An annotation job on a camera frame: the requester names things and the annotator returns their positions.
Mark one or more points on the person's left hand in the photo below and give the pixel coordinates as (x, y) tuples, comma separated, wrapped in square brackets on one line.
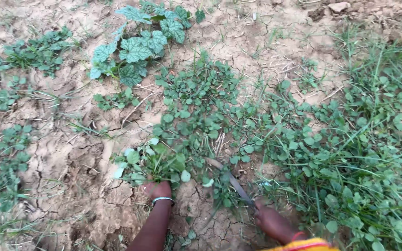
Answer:
[(158, 189)]

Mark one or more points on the person's right hand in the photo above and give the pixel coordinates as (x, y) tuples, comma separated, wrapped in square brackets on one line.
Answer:
[(273, 221)]

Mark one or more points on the person's right fingers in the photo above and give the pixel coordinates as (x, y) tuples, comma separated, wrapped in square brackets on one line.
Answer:
[(261, 212)]

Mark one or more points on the curved metal sickle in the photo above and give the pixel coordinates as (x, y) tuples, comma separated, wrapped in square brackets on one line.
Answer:
[(234, 182)]

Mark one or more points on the bunch of pulled green weeds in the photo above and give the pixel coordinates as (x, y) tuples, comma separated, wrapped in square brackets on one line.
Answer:
[(152, 162)]

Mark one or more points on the red wrist thread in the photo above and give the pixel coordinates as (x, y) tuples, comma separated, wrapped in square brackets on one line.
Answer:
[(297, 235)]

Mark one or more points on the yellow sleeve with red trim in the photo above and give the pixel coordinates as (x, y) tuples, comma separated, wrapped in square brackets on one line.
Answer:
[(302, 245)]

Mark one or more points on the patch of green weeds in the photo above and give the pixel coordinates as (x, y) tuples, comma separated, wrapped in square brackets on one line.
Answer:
[(309, 139)]

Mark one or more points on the silver wrist bangle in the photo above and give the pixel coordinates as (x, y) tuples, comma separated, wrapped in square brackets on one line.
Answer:
[(162, 199)]

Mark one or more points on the large-leaved gourd plant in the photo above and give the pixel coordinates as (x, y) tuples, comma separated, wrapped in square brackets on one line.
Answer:
[(141, 45)]

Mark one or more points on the pale stone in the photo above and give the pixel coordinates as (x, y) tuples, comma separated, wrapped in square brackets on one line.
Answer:
[(339, 6)]

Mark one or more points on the small weed clump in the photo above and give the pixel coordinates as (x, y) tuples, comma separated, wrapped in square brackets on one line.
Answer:
[(35, 52)]

